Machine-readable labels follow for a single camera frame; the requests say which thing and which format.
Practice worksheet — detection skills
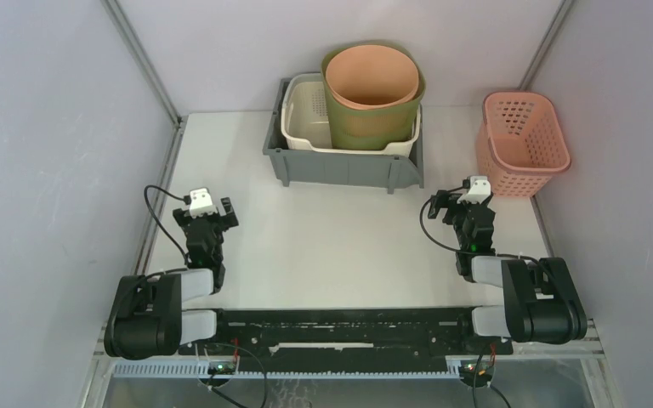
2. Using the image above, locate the aluminium frame post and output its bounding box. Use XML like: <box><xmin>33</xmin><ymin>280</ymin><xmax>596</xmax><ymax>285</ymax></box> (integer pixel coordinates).
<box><xmin>518</xmin><ymin>0</ymin><xmax>576</xmax><ymax>91</ymax></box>
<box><xmin>100</xmin><ymin>0</ymin><xmax>185</xmax><ymax>275</ymax></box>

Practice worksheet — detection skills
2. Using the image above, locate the left aluminium frame post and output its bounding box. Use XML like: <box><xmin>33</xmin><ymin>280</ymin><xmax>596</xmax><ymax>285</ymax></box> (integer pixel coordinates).
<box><xmin>100</xmin><ymin>0</ymin><xmax>185</xmax><ymax>275</ymax></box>

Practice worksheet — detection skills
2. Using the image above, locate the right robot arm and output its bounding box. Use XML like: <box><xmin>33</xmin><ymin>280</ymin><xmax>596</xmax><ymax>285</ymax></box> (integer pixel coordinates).
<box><xmin>419</xmin><ymin>190</ymin><xmax>588</xmax><ymax>354</ymax></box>

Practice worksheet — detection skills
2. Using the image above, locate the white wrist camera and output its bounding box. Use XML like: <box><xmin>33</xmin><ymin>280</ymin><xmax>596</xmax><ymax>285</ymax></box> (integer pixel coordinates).
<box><xmin>188</xmin><ymin>188</ymin><xmax>218</xmax><ymax>218</ymax></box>
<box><xmin>457</xmin><ymin>175</ymin><xmax>491</xmax><ymax>204</ymax></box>

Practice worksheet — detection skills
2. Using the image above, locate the aluminium front rail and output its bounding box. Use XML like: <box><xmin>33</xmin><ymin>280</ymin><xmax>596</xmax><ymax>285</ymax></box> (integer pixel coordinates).
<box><xmin>92</xmin><ymin>323</ymin><xmax>606</xmax><ymax>381</ymax></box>

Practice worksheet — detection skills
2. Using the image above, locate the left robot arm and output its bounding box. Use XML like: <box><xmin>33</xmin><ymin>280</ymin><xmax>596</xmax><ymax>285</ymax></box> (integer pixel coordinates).
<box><xmin>104</xmin><ymin>190</ymin><xmax>239</xmax><ymax>360</ymax></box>

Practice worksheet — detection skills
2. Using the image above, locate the orange plastic bucket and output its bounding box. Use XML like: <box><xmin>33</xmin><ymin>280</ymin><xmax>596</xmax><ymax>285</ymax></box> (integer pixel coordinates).
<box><xmin>324</xmin><ymin>44</ymin><xmax>420</xmax><ymax>111</ymax></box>

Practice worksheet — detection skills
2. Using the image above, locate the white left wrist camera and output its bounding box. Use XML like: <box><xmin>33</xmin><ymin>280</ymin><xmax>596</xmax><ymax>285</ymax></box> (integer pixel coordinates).
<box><xmin>188</xmin><ymin>188</ymin><xmax>218</xmax><ymax>218</ymax></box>

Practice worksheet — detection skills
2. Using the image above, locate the grey plastic storage bin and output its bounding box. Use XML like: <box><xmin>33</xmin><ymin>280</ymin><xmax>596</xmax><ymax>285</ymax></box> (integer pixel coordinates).
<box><xmin>262</xmin><ymin>78</ymin><xmax>424</xmax><ymax>194</ymax></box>

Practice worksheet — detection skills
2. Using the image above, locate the pink perforated plastic basket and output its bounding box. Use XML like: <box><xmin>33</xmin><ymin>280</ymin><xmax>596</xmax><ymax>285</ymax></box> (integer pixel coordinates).
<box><xmin>475</xmin><ymin>91</ymin><xmax>571</xmax><ymax>198</ymax></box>

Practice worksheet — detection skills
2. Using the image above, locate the cream perforated plastic basket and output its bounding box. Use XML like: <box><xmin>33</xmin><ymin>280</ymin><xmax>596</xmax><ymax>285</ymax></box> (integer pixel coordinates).
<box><xmin>280</xmin><ymin>72</ymin><xmax>422</xmax><ymax>157</ymax></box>

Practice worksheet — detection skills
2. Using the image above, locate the right aluminium frame post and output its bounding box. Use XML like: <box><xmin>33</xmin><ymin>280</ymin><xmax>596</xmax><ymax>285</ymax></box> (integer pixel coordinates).
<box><xmin>518</xmin><ymin>0</ymin><xmax>576</xmax><ymax>91</ymax></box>

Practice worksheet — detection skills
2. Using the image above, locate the green perforated waste bin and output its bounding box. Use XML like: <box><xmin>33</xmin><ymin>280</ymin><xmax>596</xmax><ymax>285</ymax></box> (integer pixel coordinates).
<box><xmin>321</xmin><ymin>41</ymin><xmax>426</xmax><ymax>150</ymax></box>

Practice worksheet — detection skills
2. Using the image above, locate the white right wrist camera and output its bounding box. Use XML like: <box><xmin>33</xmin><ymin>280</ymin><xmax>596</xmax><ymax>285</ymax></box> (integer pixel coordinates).
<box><xmin>457</xmin><ymin>175</ymin><xmax>491</xmax><ymax>204</ymax></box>

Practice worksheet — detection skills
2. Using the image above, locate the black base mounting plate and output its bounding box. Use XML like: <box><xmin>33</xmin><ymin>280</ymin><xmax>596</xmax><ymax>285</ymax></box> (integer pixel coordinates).
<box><xmin>178</xmin><ymin>307</ymin><xmax>514</xmax><ymax>358</ymax></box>

